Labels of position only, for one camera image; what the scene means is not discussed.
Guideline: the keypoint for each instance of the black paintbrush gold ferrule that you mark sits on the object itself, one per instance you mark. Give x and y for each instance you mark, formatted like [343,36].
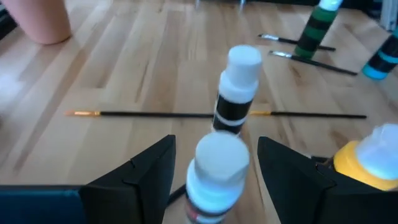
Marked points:
[311,114]
[140,114]

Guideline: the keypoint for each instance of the small yellow paint bottle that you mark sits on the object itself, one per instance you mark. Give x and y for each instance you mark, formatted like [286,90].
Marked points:
[357,161]

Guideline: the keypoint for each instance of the small teal paint bottle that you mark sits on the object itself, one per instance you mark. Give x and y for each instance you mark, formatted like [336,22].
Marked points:
[382,62]

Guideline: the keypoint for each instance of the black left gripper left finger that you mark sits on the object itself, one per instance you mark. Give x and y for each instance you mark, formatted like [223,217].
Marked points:
[140,193]

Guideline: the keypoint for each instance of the orange cup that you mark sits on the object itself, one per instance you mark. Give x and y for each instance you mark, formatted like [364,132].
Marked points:
[40,21]

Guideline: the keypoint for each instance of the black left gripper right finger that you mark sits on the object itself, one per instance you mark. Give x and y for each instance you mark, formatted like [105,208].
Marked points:
[298,193]

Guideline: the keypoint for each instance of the small green paint bottle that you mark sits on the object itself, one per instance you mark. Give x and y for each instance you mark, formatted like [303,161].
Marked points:
[314,31]

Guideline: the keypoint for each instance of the white metal bracket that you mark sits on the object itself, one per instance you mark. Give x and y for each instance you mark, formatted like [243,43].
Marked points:
[391,15]

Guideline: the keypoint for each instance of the small white paint bottle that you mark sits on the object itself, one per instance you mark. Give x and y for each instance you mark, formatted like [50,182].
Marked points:
[217,161]
[239,81]

